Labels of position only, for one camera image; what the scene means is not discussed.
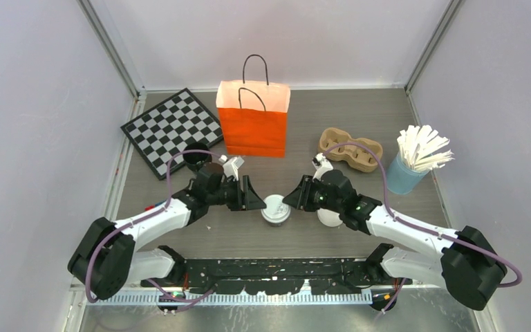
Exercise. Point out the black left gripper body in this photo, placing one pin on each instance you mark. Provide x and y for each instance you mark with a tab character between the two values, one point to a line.
228	194

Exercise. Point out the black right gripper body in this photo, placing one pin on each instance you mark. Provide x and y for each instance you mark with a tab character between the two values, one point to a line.
320	199

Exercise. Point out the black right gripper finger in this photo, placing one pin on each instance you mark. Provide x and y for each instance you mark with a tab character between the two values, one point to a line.
306	184
299	201

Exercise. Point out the white plastic cup lid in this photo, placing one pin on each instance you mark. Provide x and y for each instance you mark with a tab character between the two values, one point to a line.
276	209

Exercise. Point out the dark translucent coffee cup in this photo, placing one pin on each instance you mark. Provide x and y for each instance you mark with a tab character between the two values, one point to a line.
276	222

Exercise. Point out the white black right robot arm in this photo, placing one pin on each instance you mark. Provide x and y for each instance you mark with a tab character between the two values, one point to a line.
459	261

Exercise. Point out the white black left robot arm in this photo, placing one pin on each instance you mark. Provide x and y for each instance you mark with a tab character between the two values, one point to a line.
109	254

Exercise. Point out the white lid stack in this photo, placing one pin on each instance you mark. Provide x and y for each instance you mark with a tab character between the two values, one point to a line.
329	218

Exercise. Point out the black cup stack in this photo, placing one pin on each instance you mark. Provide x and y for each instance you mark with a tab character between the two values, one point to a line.
196	156

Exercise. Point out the cardboard cup carrier tray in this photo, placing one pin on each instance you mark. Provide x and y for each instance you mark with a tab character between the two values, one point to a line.
356	157

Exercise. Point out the blue red toy car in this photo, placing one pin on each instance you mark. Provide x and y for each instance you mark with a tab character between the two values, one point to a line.
150	207

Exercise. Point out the blue cup holder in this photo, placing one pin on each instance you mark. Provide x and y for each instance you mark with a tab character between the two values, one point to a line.
400	178

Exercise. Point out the black white chessboard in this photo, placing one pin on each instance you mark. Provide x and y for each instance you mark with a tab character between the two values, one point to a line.
169	127

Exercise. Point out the orange paper bag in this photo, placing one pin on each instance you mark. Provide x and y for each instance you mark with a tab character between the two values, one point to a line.
254	115

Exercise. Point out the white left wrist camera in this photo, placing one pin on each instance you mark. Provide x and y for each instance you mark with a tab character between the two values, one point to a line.
231	166

